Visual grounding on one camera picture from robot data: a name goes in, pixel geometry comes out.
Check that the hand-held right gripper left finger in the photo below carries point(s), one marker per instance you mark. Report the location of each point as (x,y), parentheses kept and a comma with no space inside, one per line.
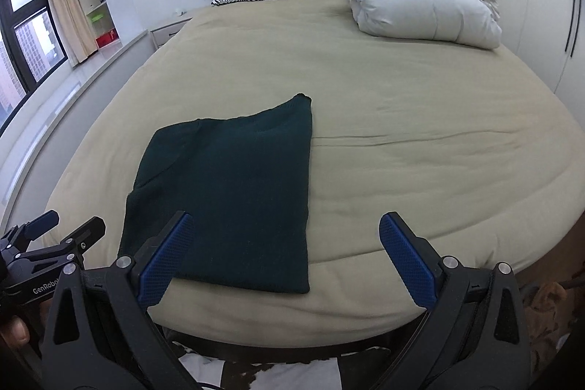
(167,262)

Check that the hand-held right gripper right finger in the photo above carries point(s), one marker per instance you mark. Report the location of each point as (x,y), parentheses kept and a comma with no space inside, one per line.
(406,262)

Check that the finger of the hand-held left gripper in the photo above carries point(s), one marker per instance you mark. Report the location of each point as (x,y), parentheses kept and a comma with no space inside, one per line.
(87,232)
(42,223)

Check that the dark green knit sweater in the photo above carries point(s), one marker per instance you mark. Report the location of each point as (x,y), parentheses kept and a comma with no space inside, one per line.
(237,189)

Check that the person's left hand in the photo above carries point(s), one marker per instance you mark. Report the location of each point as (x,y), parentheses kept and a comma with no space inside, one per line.
(16,331)

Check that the white window ledge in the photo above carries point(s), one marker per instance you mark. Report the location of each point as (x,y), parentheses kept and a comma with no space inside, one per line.
(77,93)

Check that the large bed with beige sheet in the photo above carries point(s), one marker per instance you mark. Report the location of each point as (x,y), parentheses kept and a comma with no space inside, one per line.
(411,120)

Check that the brown fuzzy cloth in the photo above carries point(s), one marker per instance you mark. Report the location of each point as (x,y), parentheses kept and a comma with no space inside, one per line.
(548,303)

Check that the cowhide patterned rug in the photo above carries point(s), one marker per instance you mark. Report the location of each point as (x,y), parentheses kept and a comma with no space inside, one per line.
(274,374)

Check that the black framed window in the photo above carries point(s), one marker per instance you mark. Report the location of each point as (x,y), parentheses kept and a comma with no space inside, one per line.
(27,42)

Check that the red box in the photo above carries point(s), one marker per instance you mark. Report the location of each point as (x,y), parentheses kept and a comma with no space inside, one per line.
(106,39)

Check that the green shelf item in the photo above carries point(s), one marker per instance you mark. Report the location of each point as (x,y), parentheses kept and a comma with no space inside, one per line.
(97,16)

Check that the white nightstand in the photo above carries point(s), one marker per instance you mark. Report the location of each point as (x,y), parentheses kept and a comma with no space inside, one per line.
(167,31)

